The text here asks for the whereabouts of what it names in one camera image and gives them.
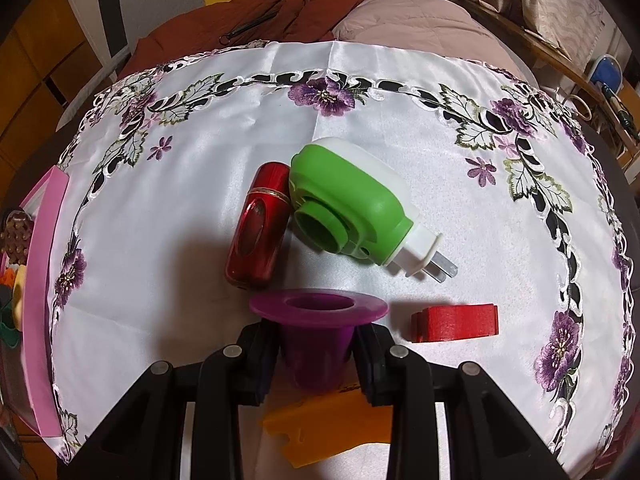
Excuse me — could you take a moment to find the pink quilted jacket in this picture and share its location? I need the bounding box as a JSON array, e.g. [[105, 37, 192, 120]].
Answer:
[[333, 0, 533, 81]]

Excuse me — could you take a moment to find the pink-rimmed storage box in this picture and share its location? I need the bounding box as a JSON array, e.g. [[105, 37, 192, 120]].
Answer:
[[1, 166, 68, 438]]

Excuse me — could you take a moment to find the yellow oval stone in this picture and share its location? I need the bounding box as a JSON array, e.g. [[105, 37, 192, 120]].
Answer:
[[12, 266, 27, 332]]

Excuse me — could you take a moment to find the white embroidered floral tablecloth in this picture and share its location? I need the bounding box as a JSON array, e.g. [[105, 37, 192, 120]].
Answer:
[[48, 41, 639, 479]]

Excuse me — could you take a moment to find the red puzzle-shaped block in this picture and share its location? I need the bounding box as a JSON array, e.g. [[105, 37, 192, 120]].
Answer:
[[410, 304, 499, 342]]

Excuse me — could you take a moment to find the green white plug-in device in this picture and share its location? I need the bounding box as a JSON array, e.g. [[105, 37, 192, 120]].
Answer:
[[288, 138, 458, 283]]

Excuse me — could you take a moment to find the orange block with holes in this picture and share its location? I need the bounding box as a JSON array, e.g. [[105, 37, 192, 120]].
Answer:
[[0, 268, 16, 290]]

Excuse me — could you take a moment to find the orange curved plastic piece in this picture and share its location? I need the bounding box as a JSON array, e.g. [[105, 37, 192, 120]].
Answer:
[[262, 384, 393, 468]]

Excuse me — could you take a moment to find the rust red jacket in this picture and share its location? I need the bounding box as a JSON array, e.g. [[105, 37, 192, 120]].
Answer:
[[119, 0, 363, 78]]

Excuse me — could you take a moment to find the wooden side table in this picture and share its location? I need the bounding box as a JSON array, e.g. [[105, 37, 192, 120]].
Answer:
[[458, 0, 639, 170]]

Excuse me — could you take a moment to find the dark brown claw hair clip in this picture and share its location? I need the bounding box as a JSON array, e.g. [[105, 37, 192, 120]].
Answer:
[[1, 209, 35, 266]]

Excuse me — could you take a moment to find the green flanged plastic spool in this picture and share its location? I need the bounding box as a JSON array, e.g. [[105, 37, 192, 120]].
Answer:
[[0, 304, 21, 349]]

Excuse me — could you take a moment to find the red metallic lighter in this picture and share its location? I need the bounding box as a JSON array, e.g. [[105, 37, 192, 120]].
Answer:
[[224, 162, 293, 289]]

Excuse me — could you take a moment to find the purple flanged plastic spool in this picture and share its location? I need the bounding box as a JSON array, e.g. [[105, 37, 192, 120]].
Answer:
[[250, 288, 390, 394]]

